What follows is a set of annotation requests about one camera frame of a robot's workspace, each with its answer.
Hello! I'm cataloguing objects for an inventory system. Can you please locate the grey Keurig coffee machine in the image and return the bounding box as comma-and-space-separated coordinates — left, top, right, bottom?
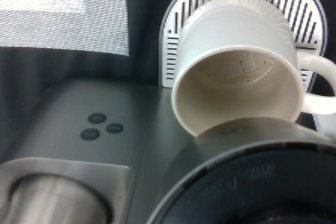
0, 0, 336, 224

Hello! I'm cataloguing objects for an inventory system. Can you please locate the white ceramic mug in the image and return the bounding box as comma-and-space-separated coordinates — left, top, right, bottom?
171, 0, 336, 135

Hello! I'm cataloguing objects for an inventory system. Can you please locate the grey woven placemat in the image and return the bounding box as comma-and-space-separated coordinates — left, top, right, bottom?
0, 0, 129, 56

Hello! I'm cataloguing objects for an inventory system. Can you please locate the stainless steel milk frother cup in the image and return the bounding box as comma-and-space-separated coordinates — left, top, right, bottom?
0, 175, 111, 224

